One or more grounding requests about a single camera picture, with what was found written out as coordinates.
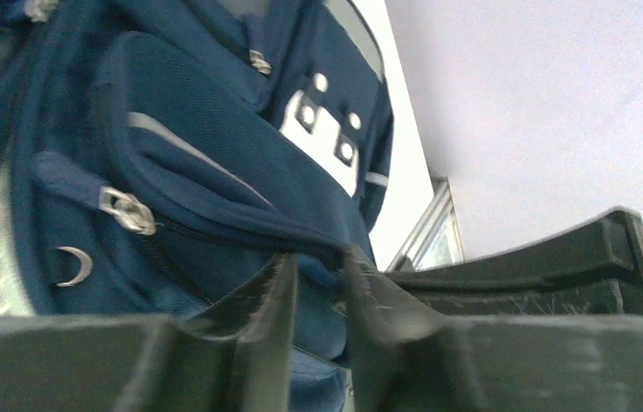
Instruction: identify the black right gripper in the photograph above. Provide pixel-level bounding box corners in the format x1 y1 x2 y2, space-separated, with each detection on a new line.
387 207 643 316

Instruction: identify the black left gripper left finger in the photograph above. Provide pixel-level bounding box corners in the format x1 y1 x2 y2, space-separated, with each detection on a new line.
0 254 297 411

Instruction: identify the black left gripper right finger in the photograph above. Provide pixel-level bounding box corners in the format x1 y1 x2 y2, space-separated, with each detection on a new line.
343 247 643 411

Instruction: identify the navy blue student backpack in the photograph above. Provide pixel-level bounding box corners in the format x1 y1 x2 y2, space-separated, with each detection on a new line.
0 1 394 411

